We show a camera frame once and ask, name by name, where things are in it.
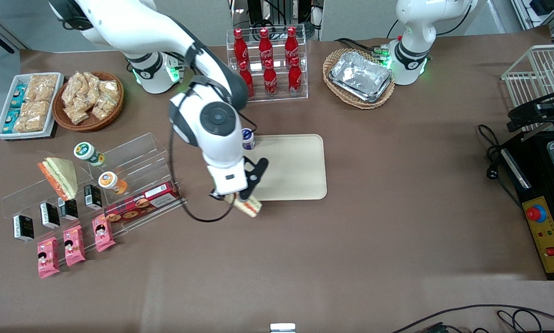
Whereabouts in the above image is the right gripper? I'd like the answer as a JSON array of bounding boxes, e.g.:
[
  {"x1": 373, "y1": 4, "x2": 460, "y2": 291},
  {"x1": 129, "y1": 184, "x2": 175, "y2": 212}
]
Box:
[{"x1": 206, "y1": 157, "x2": 270, "y2": 201}]

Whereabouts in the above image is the sandwich with orange crust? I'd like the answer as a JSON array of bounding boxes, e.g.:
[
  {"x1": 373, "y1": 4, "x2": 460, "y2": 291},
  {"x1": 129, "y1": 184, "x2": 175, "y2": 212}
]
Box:
[{"x1": 224, "y1": 193, "x2": 263, "y2": 218}]

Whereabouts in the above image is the grey arm base connector box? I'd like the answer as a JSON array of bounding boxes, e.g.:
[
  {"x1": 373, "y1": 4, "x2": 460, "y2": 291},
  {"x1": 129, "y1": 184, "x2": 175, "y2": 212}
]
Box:
[{"x1": 167, "y1": 52, "x2": 188, "y2": 80}]

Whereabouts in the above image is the beige plastic serving tray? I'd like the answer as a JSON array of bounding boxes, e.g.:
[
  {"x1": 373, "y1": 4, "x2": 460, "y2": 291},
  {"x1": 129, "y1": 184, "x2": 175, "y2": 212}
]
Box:
[{"x1": 246, "y1": 134, "x2": 328, "y2": 203}]

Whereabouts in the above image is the aluminium foil tray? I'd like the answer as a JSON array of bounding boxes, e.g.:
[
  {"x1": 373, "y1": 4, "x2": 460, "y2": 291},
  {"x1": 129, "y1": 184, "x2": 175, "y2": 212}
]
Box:
[
  {"x1": 330, "y1": 50, "x2": 393, "y2": 99},
  {"x1": 328, "y1": 74, "x2": 394, "y2": 104}
]

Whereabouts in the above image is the wrapped triangle sandwich white bread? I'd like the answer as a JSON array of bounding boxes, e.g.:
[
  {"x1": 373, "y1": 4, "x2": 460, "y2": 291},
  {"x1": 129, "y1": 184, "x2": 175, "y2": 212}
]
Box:
[{"x1": 37, "y1": 157, "x2": 79, "y2": 202}]

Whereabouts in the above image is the white rectangular plastic tray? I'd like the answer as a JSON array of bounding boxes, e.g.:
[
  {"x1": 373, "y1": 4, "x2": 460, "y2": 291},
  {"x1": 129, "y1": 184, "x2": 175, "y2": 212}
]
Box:
[{"x1": 0, "y1": 72, "x2": 65, "y2": 140}]

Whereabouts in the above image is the silver machine bar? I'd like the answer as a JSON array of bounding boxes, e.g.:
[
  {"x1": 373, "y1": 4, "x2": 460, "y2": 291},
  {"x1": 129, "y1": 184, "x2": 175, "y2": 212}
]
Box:
[{"x1": 500, "y1": 147, "x2": 532, "y2": 190}]

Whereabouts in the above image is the black sealing machine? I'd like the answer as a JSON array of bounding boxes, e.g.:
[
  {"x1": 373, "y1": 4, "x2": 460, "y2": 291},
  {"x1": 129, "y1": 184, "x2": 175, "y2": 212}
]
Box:
[{"x1": 498, "y1": 129, "x2": 554, "y2": 282}]

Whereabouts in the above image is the red tartan shortbread box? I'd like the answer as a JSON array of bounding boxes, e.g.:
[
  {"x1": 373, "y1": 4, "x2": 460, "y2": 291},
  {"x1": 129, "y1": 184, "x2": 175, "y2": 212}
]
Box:
[{"x1": 103, "y1": 181, "x2": 184, "y2": 224}]

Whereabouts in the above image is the clear acrylic bottle rack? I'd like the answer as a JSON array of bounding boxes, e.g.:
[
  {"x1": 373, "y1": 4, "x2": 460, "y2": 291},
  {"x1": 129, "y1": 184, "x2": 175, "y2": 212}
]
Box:
[{"x1": 226, "y1": 25, "x2": 309, "y2": 105}]

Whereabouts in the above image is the red emergency stop button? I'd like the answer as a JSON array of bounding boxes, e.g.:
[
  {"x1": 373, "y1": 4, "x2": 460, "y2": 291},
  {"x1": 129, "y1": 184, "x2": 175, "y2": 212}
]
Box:
[{"x1": 526, "y1": 204, "x2": 547, "y2": 224}]

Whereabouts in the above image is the red cola bottle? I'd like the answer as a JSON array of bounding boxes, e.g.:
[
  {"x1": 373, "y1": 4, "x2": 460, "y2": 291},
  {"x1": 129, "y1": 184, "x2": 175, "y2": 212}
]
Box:
[
  {"x1": 233, "y1": 28, "x2": 249, "y2": 66},
  {"x1": 238, "y1": 60, "x2": 256, "y2": 99},
  {"x1": 263, "y1": 59, "x2": 279, "y2": 97},
  {"x1": 258, "y1": 27, "x2": 274, "y2": 65},
  {"x1": 288, "y1": 56, "x2": 303, "y2": 96},
  {"x1": 284, "y1": 26, "x2": 300, "y2": 63}
]

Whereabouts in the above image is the clear acrylic stepped display stand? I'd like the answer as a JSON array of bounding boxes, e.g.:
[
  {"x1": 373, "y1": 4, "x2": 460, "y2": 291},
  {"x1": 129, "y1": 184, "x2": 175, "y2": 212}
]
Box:
[{"x1": 1, "y1": 132, "x2": 188, "y2": 267}]

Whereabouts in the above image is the small jar with orange cap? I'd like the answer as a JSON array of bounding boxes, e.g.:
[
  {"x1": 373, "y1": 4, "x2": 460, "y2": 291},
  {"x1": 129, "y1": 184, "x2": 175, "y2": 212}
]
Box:
[{"x1": 98, "y1": 171, "x2": 129, "y2": 195}]

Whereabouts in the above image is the yellow control panel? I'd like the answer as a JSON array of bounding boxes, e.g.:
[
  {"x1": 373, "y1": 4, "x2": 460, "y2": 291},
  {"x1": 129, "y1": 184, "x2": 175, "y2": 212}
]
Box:
[{"x1": 522, "y1": 196, "x2": 554, "y2": 274}]

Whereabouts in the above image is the light wicker basket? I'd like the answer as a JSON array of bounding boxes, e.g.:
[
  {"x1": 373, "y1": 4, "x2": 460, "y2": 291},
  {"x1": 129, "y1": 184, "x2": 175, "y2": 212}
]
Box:
[{"x1": 322, "y1": 48, "x2": 396, "y2": 111}]

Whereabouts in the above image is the pink snack packet cartoon girl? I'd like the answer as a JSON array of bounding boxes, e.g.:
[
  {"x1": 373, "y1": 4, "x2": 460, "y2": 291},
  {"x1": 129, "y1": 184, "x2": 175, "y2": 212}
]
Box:
[
  {"x1": 62, "y1": 225, "x2": 86, "y2": 267},
  {"x1": 37, "y1": 236, "x2": 61, "y2": 279},
  {"x1": 92, "y1": 214, "x2": 117, "y2": 253}
]

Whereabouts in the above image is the small black carton box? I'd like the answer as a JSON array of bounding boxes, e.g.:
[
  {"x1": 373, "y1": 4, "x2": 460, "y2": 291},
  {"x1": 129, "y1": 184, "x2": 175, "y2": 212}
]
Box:
[
  {"x1": 40, "y1": 202, "x2": 61, "y2": 230},
  {"x1": 58, "y1": 198, "x2": 80, "y2": 221},
  {"x1": 12, "y1": 215, "x2": 35, "y2": 243},
  {"x1": 83, "y1": 184, "x2": 103, "y2": 209}
]

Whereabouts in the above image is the small jar with green cap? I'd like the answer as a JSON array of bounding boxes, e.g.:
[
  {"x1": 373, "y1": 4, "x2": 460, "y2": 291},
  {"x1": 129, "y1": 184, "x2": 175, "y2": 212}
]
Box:
[{"x1": 73, "y1": 141, "x2": 106, "y2": 167}]

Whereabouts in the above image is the clear bag of puffed snacks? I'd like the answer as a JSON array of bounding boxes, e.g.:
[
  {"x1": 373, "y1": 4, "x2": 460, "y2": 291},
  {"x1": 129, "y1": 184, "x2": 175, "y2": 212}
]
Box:
[
  {"x1": 62, "y1": 74, "x2": 86, "y2": 105},
  {"x1": 83, "y1": 72, "x2": 101, "y2": 93},
  {"x1": 91, "y1": 95, "x2": 118, "y2": 121},
  {"x1": 98, "y1": 80, "x2": 121, "y2": 98},
  {"x1": 64, "y1": 105, "x2": 91, "y2": 126},
  {"x1": 76, "y1": 90, "x2": 97, "y2": 111}
]

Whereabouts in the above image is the dark brown wicker basket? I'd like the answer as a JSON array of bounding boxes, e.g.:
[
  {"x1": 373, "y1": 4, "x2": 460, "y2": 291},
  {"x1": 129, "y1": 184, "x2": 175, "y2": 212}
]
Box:
[{"x1": 52, "y1": 70, "x2": 124, "y2": 133}]

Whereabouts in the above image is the black equipment stand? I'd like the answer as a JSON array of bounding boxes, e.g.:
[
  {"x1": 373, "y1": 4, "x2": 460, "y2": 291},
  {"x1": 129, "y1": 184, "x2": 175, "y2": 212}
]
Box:
[{"x1": 231, "y1": 0, "x2": 325, "y2": 40}]

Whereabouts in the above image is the clear bag of rice crackers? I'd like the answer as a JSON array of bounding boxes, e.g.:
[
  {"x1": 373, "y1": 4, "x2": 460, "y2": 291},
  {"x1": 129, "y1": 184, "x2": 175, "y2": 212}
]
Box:
[
  {"x1": 25, "y1": 74, "x2": 59, "y2": 103},
  {"x1": 13, "y1": 100, "x2": 51, "y2": 134}
]

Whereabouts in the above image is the white wire basket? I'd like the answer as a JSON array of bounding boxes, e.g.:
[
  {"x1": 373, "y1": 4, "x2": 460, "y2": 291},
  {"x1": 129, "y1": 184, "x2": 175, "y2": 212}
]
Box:
[{"x1": 501, "y1": 43, "x2": 554, "y2": 133}]

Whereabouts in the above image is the black power cable with plug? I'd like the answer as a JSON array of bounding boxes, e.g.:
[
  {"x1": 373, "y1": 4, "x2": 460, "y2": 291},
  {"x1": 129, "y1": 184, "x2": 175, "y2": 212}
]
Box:
[{"x1": 478, "y1": 123, "x2": 523, "y2": 210}]

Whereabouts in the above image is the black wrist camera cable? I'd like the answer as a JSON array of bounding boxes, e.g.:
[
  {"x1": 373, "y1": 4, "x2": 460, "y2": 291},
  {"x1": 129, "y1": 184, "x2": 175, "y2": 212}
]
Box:
[{"x1": 168, "y1": 104, "x2": 236, "y2": 223}]

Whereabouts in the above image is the aluminium frame shelf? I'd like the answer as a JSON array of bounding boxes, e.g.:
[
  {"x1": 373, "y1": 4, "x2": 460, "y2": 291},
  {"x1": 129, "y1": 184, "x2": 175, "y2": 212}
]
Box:
[{"x1": 510, "y1": 0, "x2": 554, "y2": 34}]

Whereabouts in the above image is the black cable with green connectors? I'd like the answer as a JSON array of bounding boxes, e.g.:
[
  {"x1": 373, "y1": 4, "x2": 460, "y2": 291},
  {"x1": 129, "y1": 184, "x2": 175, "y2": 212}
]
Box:
[{"x1": 334, "y1": 37, "x2": 391, "y2": 60}]

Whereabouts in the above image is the long black cable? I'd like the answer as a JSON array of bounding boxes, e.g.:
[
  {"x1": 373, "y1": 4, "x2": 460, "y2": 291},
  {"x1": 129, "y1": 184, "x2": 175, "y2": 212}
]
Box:
[{"x1": 390, "y1": 303, "x2": 554, "y2": 333}]

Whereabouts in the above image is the looped black cable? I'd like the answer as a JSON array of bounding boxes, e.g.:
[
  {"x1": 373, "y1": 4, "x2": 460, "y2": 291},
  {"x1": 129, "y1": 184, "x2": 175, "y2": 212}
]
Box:
[{"x1": 496, "y1": 309, "x2": 545, "y2": 333}]

